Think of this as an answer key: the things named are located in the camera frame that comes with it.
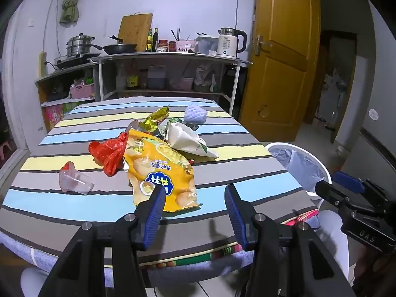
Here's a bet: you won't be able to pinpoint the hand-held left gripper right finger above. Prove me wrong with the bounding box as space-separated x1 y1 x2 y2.
224 185 356 297

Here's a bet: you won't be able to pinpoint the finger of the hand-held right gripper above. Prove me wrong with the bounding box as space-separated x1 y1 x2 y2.
334 171 390 205
315 180 391 215

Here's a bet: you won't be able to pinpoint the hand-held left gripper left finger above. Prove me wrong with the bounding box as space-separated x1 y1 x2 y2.
39 186 168 297

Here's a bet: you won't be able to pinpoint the white round bin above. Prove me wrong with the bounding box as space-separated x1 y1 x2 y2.
265 142 333 205

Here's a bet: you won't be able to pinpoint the white trash bin with liner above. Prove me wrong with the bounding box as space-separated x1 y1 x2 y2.
269 148 328 192

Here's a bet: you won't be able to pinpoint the yellow snack bag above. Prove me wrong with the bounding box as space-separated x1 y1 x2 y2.
124 129 203 212

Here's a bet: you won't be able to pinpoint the red plastic bag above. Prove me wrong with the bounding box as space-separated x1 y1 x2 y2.
89 132 129 177

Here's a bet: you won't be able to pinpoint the white green pouch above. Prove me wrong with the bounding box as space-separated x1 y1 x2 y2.
165 121 220 159

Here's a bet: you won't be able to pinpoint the clear plastic cup red lid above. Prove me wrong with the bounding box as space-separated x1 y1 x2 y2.
59 161 95 196

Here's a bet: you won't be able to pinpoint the gold snack wrapper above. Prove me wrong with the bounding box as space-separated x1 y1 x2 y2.
143 106 172 124

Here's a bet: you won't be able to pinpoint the white foam fruit net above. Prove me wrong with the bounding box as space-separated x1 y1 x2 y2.
183 104 208 124

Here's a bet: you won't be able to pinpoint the colourful striped cloth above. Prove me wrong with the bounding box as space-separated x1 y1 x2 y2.
136 209 319 268

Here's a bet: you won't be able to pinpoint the striped cloth covered table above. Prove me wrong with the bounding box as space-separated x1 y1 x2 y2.
0 97 319 268

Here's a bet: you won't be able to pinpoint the grey fridge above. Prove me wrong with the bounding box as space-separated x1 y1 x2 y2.
334 0 396 180

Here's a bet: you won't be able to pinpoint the wooden door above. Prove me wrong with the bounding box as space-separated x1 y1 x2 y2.
240 0 321 143

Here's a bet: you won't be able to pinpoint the pink plastic tub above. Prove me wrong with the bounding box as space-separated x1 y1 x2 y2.
173 77 194 92

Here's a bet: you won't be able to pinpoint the green cardboard box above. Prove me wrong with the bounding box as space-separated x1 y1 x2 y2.
63 101 90 115

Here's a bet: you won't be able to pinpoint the soy sauce bottle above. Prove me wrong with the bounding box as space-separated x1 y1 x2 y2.
127 66 139 89

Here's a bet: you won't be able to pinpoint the large dark jug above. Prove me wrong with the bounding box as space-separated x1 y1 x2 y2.
148 66 167 89

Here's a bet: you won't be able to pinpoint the white plastic bottle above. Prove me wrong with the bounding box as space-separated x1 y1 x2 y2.
117 66 127 90

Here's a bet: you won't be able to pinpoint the dark appliance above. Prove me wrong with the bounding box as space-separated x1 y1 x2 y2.
224 68 248 112

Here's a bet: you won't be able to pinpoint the pink cardboard box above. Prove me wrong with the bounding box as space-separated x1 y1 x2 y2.
45 105 64 130

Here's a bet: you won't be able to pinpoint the pink plastic basket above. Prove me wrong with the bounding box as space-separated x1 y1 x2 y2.
70 83 95 99

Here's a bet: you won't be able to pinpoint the crumpled plastic bags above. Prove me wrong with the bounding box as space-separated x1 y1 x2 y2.
194 63 217 93

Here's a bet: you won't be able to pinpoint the white metal shelf unit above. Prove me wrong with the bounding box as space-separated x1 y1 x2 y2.
88 51 252 116

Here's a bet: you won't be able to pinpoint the black frying pan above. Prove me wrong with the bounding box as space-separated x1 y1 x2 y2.
103 35 138 54

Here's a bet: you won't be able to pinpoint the wooden open cabinet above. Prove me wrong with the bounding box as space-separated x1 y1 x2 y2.
35 62 99 130

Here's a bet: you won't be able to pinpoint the pink utensil holder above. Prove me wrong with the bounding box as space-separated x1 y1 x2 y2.
176 39 196 52

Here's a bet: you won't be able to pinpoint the black induction cooker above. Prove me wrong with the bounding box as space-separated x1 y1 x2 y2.
54 54 101 70

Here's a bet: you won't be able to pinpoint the white electric kettle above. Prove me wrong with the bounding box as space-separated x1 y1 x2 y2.
217 27 248 58

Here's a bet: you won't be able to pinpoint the clear plastic container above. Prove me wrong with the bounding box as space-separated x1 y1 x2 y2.
196 35 220 54

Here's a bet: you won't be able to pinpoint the wooden cutting board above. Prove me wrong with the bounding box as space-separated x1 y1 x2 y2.
118 13 153 52

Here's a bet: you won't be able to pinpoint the steel steamer pot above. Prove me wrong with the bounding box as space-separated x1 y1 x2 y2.
66 33 102 58

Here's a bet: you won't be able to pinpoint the metal door handle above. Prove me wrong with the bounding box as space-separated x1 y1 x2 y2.
254 34 273 57

